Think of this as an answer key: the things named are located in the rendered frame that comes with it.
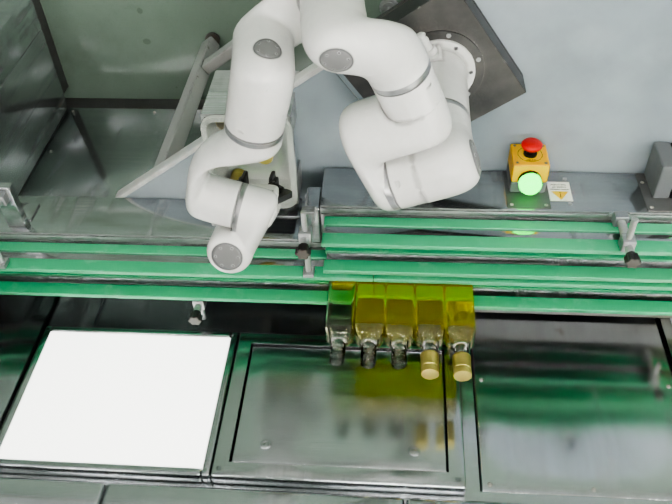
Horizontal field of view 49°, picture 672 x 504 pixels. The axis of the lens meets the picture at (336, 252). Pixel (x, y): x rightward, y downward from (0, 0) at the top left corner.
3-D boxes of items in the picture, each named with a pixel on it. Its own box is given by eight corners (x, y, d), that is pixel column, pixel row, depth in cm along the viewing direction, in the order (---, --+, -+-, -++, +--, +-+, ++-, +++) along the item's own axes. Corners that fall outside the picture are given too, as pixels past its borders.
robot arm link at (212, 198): (290, 112, 108) (269, 210, 123) (203, 88, 107) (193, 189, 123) (277, 150, 102) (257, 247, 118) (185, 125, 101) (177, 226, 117)
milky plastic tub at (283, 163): (222, 180, 161) (215, 207, 155) (206, 91, 145) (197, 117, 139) (303, 182, 160) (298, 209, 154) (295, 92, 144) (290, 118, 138)
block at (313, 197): (307, 219, 159) (304, 242, 154) (304, 185, 152) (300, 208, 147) (324, 220, 159) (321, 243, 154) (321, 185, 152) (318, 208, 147)
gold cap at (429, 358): (419, 360, 141) (419, 379, 138) (420, 349, 139) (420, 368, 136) (438, 361, 141) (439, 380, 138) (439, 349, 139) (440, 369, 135)
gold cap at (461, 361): (457, 364, 141) (458, 384, 138) (448, 354, 139) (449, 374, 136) (474, 359, 140) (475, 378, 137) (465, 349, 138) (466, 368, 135)
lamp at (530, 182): (516, 188, 148) (517, 198, 145) (519, 170, 144) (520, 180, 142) (539, 188, 147) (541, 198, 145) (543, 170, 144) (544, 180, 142)
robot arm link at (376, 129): (432, 88, 95) (317, 123, 100) (480, 202, 112) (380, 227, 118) (429, 41, 101) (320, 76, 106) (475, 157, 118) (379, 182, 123)
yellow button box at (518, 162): (505, 169, 154) (509, 192, 149) (510, 139, 149) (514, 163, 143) (540, 169, 153) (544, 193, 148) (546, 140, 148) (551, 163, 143)
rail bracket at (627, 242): (606, 219, 145) (620, 268, 135) (615, 190, 140) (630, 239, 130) (627, 219, 145) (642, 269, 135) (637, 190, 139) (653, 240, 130)
